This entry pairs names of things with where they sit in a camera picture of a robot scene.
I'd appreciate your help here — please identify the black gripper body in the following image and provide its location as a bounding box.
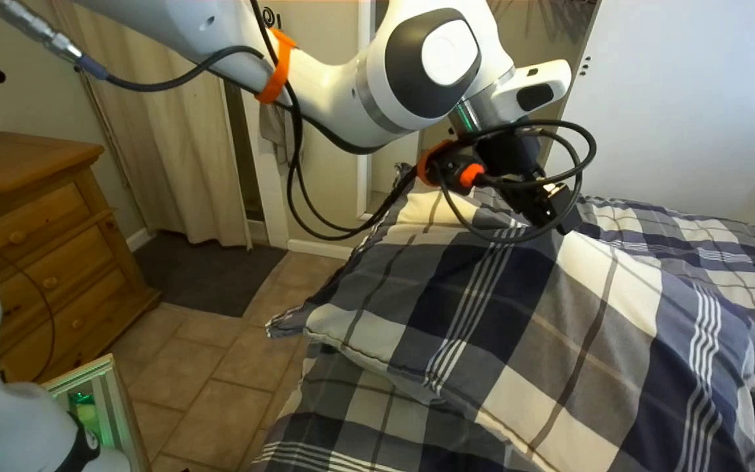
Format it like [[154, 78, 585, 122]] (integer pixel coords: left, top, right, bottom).
[[493, 130, 586, 233]]

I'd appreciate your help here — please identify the blue plaid pillow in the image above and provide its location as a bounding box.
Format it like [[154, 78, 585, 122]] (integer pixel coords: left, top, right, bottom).
[[264, 206, 755, 472]]

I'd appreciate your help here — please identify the aluminium robot base platform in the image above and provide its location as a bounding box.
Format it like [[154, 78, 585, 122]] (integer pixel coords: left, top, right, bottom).
[[42, 352, 151, 472]]

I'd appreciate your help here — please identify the white closet door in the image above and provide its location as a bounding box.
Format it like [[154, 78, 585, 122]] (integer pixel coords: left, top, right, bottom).
[[559, 0, 755, 225]]

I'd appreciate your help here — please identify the blue plaid comforter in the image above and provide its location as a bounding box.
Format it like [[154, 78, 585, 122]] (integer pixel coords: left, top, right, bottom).
[[248, 195, 755, 472]]

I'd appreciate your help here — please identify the dark grey floor rug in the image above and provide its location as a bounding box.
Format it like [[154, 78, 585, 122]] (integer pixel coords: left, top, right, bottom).
[[130, 230, 290, 321]]

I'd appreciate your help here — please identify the beige curtain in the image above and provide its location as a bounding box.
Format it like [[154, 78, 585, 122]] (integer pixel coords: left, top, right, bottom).
[[20, 0, 255, 250]]

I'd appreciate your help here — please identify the wooden dresser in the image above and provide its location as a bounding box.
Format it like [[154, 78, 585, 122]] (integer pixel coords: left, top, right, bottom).
[[0, 131, 162, 386]]

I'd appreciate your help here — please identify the black looped gripper cable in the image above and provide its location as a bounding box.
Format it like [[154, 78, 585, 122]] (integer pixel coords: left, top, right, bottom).
[[255, 0, 597, 248]]

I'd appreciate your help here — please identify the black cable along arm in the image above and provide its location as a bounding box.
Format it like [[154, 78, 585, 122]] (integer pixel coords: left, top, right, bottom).
[[0, 0, 266, 93]]

